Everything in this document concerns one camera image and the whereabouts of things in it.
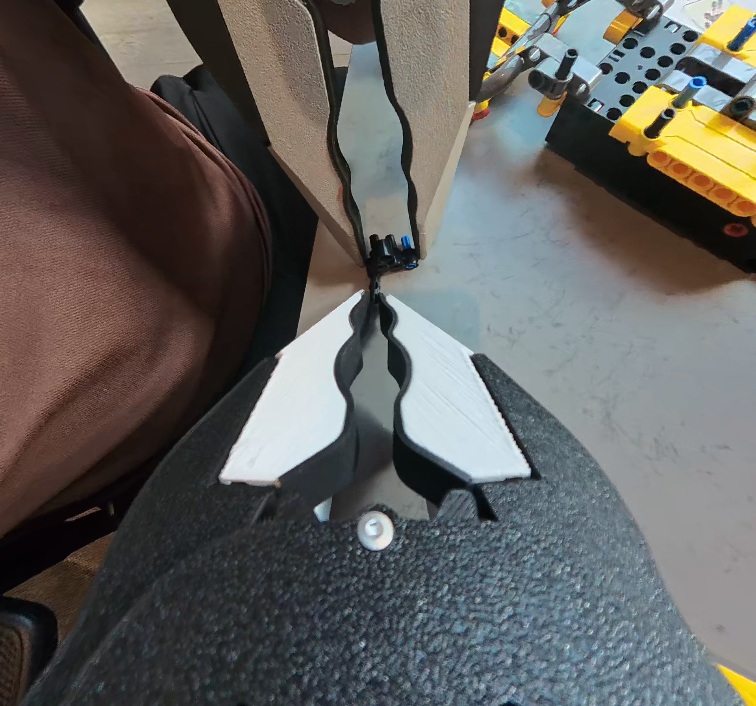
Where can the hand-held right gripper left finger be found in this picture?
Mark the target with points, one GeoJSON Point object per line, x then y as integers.
{"type": "Point", "coordinates": [289, 416]}

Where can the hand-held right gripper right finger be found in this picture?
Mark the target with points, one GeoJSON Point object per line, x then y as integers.
{"type": "Point", "coordinates": [460, 416]}

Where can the yellow black brick vehicle model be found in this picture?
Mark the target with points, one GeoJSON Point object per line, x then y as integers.
{"type": "Point", "coordinates": [679, 127]}

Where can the person's brown sweater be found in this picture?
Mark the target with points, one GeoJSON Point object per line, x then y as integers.
{"type": "Point", "coordinates": [118, 274]}

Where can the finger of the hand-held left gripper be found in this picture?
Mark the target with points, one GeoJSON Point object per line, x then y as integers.
{"type": "Point", "coordinates": [277, 79]}
{"type": "Point", "coordinates": [431, 38]}

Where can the black connector with blue pin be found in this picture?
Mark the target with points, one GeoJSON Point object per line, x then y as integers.
{"type": "Point", "coordinates": [384, 257]}

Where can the grey desk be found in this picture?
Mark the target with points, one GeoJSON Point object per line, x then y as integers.
{"type": "Point", "coordinates": [561, 363]}

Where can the small black pin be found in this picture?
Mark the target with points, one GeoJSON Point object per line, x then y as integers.
{"type": "Point", "coordinates": [374, 292]}

